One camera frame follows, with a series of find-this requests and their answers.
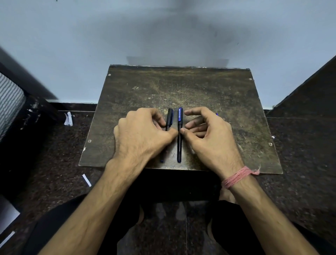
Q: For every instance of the person's right hand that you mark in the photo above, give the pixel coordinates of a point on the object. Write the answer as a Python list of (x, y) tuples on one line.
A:
[(215, 144)]

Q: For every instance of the person's left hand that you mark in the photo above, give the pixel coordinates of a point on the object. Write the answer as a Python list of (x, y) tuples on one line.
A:
[(136, 134)]

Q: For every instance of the person's right thumb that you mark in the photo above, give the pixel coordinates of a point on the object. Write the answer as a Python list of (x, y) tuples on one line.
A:
[(187, 134)]

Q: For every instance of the person's left thumb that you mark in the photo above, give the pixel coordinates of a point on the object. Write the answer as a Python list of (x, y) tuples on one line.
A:
[(169, 136)]

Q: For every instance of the person's right middle finger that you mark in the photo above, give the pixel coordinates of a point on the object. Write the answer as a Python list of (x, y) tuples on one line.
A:
[(197, 121)]

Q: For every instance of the person's right little finger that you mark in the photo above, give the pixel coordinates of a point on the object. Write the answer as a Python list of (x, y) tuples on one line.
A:
[(200, 134)]

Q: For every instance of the blue capped pen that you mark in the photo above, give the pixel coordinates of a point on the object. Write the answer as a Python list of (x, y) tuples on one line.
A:
[(179, 147)]

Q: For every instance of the black capped pen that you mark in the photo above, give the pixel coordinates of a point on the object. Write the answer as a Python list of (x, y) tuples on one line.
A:
[(169, 118)]

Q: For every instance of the person's left forearm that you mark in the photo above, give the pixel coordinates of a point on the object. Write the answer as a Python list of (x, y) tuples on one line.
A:
[(99, 210)]

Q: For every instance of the person's right forearm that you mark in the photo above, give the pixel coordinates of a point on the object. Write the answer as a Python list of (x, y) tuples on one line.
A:
[(265, 218)]

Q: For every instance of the pink thread wristband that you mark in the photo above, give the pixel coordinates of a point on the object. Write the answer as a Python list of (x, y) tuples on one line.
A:
[(237, 176)]

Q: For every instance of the white paper strip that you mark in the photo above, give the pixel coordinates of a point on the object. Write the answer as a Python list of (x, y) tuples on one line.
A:
[(86, 180), (6, 239)]

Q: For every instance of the crumpled white paper scrap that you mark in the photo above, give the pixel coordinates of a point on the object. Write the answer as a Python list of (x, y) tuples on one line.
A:
[(68, 118)]

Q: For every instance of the dark slanted panel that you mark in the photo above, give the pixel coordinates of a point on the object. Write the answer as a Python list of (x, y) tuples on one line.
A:
[(309, 94)]

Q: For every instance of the grey striped panel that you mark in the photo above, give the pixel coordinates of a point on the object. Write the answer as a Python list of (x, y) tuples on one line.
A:
[(9, 105)]

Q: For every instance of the white paper sheet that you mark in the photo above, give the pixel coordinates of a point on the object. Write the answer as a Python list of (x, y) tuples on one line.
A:
[(7, 215)]

